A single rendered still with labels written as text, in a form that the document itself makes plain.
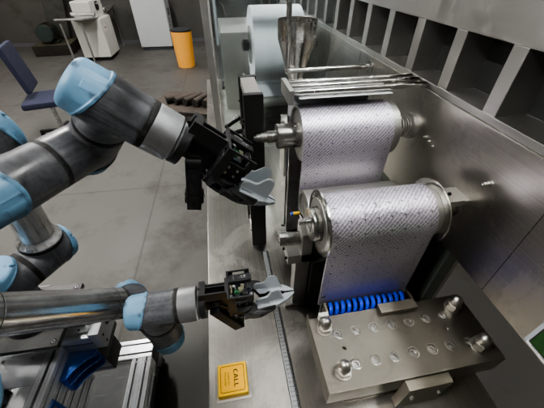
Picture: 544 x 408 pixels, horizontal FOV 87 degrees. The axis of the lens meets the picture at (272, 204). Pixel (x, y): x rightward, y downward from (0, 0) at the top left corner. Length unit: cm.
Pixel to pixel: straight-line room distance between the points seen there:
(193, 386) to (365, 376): 123
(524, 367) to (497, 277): 153
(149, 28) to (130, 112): 787
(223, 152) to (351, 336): 51
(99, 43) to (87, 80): 732
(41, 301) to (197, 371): 125
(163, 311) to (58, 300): 19
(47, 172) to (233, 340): 61
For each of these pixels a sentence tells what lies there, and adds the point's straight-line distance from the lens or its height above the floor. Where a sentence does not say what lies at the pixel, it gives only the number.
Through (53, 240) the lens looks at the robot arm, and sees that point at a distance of 108.
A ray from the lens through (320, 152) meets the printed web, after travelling 75.
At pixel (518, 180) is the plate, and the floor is 139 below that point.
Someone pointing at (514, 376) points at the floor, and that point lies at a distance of 220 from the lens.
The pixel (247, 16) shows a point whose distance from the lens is 142.
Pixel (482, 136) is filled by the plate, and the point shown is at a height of 142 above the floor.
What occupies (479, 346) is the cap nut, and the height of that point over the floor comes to 105.
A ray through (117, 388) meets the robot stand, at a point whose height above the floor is 21.
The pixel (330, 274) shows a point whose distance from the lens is 68.
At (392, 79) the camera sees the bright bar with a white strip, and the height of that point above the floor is 145.
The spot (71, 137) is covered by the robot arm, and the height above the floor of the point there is 150.
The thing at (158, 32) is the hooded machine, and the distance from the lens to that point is 827.
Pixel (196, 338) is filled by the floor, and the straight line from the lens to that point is 191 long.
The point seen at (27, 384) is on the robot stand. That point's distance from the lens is 125.
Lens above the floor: 169
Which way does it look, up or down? 40 degrees down
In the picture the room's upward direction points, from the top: straight up
